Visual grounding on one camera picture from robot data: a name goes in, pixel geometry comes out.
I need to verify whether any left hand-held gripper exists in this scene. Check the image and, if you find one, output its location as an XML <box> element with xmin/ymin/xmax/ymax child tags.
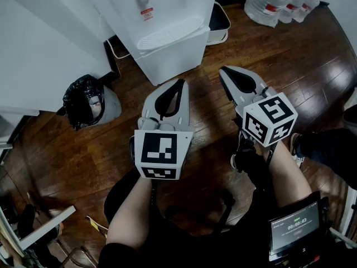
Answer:
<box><xmin>134</xmin><ymin>78</ymin><xmax>195</xmax><ymax>181</ymax></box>

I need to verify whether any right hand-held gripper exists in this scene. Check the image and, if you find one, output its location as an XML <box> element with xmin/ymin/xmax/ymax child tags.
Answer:
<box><xmin>219</xmin><ymin>65</ymin><xmax>298</xmax><ymax>147</ymax></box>

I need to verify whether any white water dispenser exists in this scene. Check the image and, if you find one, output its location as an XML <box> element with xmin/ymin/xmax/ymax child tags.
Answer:
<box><xmin>99</xmin><ymin>0</ymin><xmax>215</xmax><ymax>87</ymax></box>

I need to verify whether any person's right forearm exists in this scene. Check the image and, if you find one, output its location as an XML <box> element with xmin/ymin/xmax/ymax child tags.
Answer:
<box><xmin>255</xmin><ymin>140</ymin><xmax>312</xmax><ymax>208</ymax></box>

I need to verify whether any person's left forearm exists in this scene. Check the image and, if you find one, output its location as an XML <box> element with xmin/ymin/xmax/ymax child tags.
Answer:
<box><xmin>105</xmin><ymin>174</ymin><xmax>154</xmax><ymax>251</ymax></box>

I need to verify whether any clear large water bottle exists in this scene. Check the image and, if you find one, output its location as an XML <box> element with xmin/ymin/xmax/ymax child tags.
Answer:
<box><xmin>244</xmin><ymin>0</ymin><xmax>285</xmax><ymax>28</ymax></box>
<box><xmin>292</xmin><ymin>0</ymin><xmax>321</xmax><ymax>23</ymax></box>
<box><xmin>278</xmin><ymin>0</ymin><xmax>305</xmax><ymax>24</ymax></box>

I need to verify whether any person's left shoe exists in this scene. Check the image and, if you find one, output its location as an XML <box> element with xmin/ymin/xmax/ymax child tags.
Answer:
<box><xmin>230</xmin><ymin>140</ymin><xmax>257</xmax><ymax>174</ymax></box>

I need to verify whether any person's shoe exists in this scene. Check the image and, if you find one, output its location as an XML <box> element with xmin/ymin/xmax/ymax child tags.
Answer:
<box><xmin>290</xmin><ymin>132</ymin><xmax>305</xmax><ymax>169</ymax></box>
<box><xmin>230</xmin><ymin>140</ymin><xmax>257</xmax><ymax>174</ymax></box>

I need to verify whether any beige bin with black liner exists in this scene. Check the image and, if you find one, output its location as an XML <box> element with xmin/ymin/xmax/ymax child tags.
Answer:
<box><xmin>205</xmin><ymin>1</ymin><xmax>231</xmax><ymax>46</ymax></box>

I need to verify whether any white drip tray grille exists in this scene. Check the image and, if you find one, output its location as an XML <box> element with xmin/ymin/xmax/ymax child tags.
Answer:
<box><xmin>136</xmin><ymin>15</ymin><xmax>205</xmax><ymax>51</ymax></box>

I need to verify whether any person's right shoe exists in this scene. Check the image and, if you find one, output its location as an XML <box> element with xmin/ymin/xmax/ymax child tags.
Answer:
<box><xmin>290</xmin><ymin>132</ymin><xmax>305</xmax><ymax>169</ymax></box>

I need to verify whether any grey bin with black bag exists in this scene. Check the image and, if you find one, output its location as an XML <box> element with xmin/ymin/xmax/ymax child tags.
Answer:
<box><xmin>61</xmin><ymin>74</ymin><xmax>123</xmax><ymax>131</ymax></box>

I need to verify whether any person's left leg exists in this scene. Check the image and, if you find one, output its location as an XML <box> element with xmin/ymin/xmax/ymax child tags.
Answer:
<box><xmin>245</xmin><ymin>149</ymin><xmax>270</xmax><ymax>192</ymax></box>

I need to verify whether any person's leg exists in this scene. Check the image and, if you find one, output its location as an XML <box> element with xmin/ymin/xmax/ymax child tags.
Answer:
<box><xmin>245</xmin><ymin>149</ymin><xmax>270</xmax><ymax>192</ymax></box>
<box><xmin>300</xmin><ymin>128</ymin><xmax>357</xmax><ymax>191</ymax></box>

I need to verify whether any black chair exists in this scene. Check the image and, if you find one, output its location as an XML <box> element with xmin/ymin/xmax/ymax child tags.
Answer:
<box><xmin>103</xmin><ymin>166</ymin><xmax>140</xmax><ymax>226</ymax></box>

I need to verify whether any person's right leg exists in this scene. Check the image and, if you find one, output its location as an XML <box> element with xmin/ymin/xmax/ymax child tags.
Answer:
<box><xmin>300</xmin><ymin>128</ymin><xmax>357</xmax><ymax>191</ymax></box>

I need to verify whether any yellow black striped strip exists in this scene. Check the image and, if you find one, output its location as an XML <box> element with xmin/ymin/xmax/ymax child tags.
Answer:
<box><xmin>85</xmin><ymin>216</ymin><xmax>108</xmax><ymax>238</ymax></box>

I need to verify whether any black phone with timer screen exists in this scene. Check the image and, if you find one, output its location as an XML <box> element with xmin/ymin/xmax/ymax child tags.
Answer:
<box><xmin>268</xmin><ymin>201</ymin><xmax>321</xmax><ymax>262</ymax></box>

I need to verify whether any white furniture panel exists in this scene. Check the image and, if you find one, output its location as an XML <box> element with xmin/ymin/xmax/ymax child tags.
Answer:
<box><xmin>341</xmin><ymin>188</ymin><xmax>357</xmax><ymax>234</ymax></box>

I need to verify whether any white shelf board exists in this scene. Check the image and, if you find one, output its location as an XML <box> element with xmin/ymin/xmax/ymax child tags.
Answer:
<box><xmin>16</xmin><ymin>205</ymin><xmax>76</xmax><ymax>251</ymax></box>

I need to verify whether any white power cable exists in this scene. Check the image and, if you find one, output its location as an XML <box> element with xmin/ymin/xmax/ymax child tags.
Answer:
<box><xmin>107</xmin><ymin>36</ymin><xmax>132</xmax><ymax>60</ymax></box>

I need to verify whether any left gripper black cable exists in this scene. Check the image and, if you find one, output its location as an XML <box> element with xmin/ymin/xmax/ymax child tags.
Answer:
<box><xmin>150</xmin><ymin>179</ymin><xmax>159</xmax><ymax>220</ymax></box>

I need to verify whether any metal chair frame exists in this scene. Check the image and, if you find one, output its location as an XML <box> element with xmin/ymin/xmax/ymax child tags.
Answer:
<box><xmin>60</xmin><ymin>246</ymin><xmax>97</xmax><ymax>268</ymax></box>

